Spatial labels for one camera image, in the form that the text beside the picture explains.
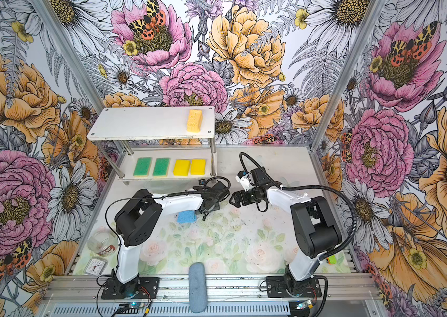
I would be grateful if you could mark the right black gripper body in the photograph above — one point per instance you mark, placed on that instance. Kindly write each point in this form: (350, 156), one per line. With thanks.
(250, 196)

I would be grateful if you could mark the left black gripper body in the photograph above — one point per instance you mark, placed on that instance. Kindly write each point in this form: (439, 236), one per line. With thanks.
(215, 207)

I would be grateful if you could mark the blue cellulose sponge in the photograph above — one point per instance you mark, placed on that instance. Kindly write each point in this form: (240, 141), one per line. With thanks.
(185, 217)

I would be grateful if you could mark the green yellow sponge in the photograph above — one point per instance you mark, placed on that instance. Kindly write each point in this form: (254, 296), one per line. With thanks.
(142, 167)
(161, 167)

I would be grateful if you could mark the orange cellulose sponge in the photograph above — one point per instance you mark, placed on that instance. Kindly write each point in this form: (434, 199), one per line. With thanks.
(194, 122)

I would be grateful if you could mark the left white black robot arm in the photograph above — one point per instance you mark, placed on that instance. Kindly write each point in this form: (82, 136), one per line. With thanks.
(136, 220)

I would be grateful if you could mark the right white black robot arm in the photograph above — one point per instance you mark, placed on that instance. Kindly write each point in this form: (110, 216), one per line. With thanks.
(315, 227)

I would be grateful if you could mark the white two-tier metal shelf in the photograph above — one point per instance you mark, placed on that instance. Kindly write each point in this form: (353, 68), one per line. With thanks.
(124, 125)

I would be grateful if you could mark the grey oval pad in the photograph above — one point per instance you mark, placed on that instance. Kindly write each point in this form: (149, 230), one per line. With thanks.
(198, 297)

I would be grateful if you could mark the small green yellow object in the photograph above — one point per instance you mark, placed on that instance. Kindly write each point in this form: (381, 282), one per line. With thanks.
(332, 260)

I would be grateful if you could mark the clear glass bowl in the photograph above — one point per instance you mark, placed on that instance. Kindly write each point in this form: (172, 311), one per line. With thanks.
(103, 242)

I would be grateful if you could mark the small white alarm clock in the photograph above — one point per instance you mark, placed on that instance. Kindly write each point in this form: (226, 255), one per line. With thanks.
(95, 267)

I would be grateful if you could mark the green circuit board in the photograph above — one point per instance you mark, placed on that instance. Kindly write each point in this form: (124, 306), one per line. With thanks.
(132, 308)

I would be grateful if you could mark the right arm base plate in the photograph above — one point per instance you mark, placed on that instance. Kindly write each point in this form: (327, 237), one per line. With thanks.
(286, 287)

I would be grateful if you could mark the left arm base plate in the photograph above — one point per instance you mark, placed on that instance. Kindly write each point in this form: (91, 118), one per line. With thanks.
(137, 288)

